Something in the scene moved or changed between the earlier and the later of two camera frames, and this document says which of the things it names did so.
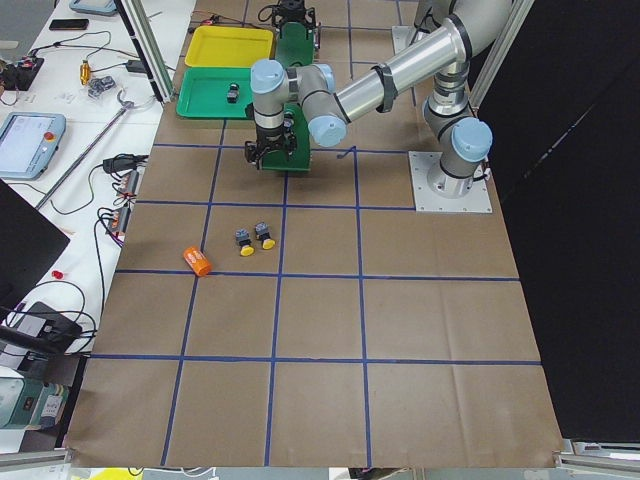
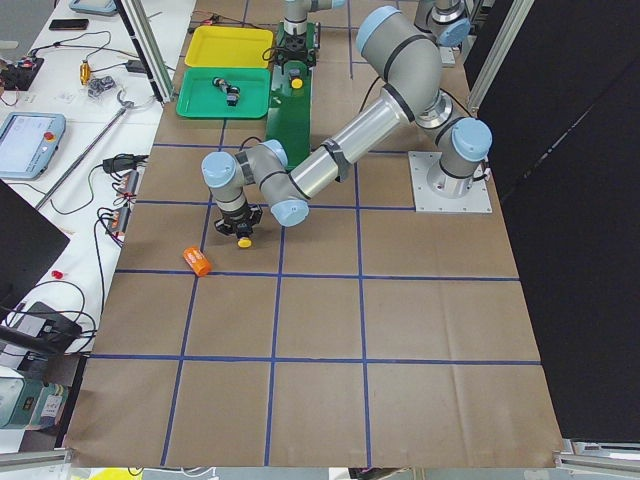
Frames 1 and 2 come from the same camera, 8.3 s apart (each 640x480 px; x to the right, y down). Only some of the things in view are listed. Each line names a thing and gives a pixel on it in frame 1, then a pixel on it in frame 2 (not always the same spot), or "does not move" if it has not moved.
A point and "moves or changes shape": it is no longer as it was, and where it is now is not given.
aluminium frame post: x=149 y=46 does not move
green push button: x=288 y=124 → x=221 y=84
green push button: x=233 y=93 does not move
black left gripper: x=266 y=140 → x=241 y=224
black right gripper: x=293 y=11 → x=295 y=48
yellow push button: x=244 y=241 moves or changes shape
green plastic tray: x=215 y=92 does not move
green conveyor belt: x=294 y=44 does not move
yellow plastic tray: x=228 y=46 does not move
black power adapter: x=135 y=66 does not move
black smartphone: x=68 y=24 does not move
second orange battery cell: x=197 y=261 does not move
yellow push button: x=262 y=231 moves or changes shape
